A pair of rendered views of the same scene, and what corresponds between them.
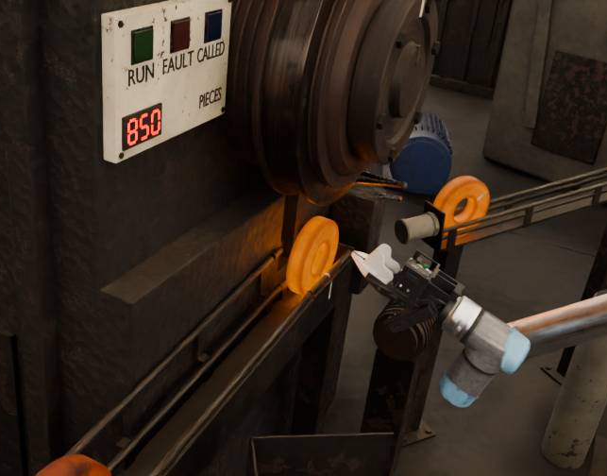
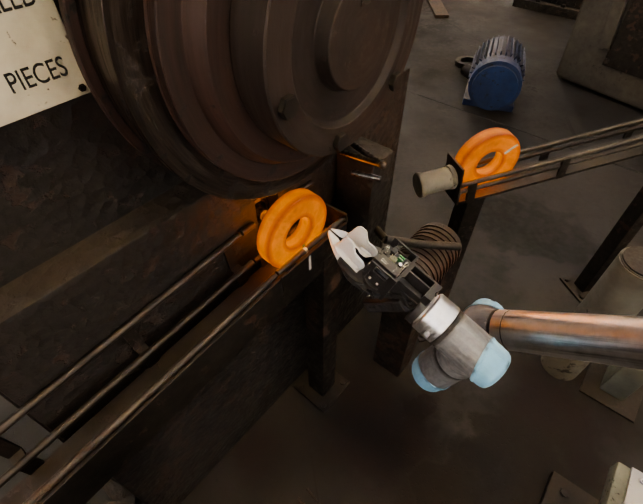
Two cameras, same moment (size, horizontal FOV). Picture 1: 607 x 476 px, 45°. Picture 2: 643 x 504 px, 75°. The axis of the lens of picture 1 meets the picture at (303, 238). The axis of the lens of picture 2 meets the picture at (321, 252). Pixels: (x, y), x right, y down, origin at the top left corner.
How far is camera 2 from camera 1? 0.77 m
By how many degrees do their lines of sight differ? 23
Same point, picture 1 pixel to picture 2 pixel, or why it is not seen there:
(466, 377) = (434, 375)
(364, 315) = (418, 219)
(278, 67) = (91, 24)
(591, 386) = not seen: hidden behind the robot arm
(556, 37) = not seen: outside the picture
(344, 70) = (200, 25)
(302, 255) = (267, 236)
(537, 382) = (553, 291)
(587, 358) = (598, 307)
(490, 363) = (459, 373)
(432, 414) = not seen: hidden behind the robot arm
